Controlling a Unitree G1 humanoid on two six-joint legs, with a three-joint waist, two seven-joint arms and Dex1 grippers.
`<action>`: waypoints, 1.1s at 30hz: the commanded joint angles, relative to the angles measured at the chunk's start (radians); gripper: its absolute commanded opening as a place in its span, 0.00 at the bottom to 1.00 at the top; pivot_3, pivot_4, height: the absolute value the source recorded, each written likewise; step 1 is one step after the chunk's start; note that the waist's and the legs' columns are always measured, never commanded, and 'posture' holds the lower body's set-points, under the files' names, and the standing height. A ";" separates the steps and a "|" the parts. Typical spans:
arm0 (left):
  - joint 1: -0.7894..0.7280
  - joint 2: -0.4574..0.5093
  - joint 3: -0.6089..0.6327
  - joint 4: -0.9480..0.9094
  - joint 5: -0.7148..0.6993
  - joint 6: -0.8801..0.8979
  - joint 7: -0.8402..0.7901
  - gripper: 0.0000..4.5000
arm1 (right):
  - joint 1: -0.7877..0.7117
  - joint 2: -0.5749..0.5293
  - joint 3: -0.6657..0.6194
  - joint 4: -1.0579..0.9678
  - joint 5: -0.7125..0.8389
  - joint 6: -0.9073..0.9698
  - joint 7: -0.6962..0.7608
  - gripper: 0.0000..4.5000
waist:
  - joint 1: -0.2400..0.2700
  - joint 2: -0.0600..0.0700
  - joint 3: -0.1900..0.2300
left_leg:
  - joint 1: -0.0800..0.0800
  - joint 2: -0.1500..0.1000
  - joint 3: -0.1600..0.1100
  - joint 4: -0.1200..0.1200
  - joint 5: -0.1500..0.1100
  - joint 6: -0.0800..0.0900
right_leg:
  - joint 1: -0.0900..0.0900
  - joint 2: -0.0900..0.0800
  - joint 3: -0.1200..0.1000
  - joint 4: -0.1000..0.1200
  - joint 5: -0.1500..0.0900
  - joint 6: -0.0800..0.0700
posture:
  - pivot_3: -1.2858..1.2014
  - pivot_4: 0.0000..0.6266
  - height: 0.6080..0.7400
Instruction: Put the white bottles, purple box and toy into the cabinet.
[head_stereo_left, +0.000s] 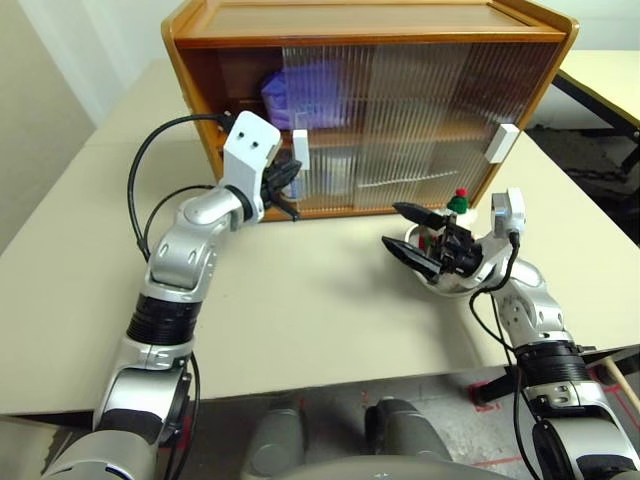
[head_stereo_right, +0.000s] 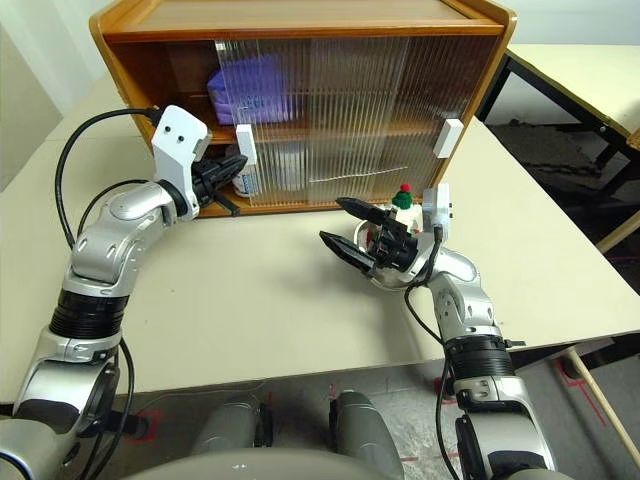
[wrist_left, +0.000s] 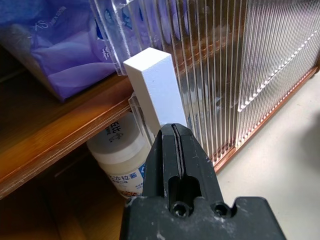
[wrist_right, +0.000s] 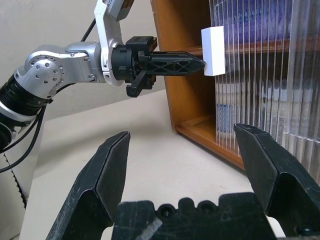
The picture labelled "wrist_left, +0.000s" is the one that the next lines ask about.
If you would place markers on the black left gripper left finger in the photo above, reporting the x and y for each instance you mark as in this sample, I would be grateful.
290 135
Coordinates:
160 162

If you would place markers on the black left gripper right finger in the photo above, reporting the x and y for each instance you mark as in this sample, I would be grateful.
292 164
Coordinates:
197 160

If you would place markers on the white lidded sauce bottle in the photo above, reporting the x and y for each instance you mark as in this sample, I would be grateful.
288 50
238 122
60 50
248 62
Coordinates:
117 150

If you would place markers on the purple tissue pack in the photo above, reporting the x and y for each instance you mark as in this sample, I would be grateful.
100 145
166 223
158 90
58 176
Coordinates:
55 45

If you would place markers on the ribbed clear acrylic door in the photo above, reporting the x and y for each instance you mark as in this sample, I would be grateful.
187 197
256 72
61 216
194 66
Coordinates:
207 62
280 50

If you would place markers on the brown wooden cabinet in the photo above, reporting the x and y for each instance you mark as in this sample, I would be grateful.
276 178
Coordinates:
62 130

